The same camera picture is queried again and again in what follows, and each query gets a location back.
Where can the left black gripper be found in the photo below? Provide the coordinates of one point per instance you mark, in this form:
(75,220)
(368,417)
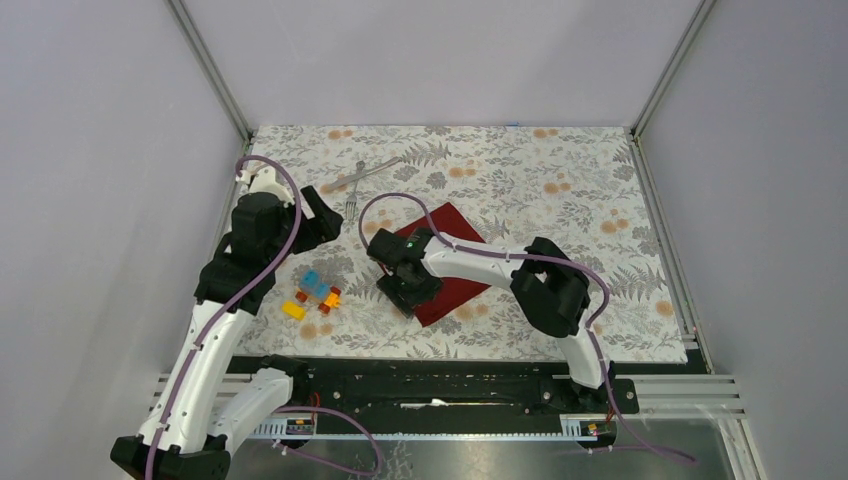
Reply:
(326,222)

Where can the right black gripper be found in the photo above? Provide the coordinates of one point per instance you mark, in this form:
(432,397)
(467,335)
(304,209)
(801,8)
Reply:
(389,285)

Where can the dark red cloth napkin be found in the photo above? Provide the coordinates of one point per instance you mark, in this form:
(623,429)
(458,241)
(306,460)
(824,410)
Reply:
(462,277)

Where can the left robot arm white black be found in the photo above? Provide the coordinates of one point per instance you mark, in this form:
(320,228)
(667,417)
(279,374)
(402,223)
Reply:
(181,438)

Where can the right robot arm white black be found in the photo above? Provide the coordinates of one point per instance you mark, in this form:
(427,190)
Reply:
(551,290)

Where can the silver fork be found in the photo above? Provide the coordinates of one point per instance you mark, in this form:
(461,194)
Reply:
(352,200)

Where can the silver knife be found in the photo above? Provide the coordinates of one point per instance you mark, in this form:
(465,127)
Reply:
(345,180)

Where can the colourful toy block car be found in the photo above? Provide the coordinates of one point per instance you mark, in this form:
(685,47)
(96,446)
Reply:
(311,288)

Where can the yellow toy block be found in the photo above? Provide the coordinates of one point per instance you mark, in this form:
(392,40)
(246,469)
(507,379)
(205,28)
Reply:
(294,310)

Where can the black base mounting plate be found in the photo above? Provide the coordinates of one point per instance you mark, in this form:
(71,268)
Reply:
(390,392)

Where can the floral patterned tablecloth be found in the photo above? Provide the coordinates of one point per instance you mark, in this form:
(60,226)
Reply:
(575,186)

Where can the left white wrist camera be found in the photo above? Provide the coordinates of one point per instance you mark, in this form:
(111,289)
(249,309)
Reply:
(265,180)

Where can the slotted cable duct rail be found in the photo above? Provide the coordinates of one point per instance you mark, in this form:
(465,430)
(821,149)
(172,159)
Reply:
(522,428)

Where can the right aluminium frame post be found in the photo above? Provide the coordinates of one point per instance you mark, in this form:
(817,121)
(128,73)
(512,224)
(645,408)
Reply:
(669,71)

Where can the aluminium frame post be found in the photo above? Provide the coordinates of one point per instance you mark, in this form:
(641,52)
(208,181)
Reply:
(209,68)
(669,71)

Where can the left aluminium frame post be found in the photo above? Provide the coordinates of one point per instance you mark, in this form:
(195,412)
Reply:
(209,68)

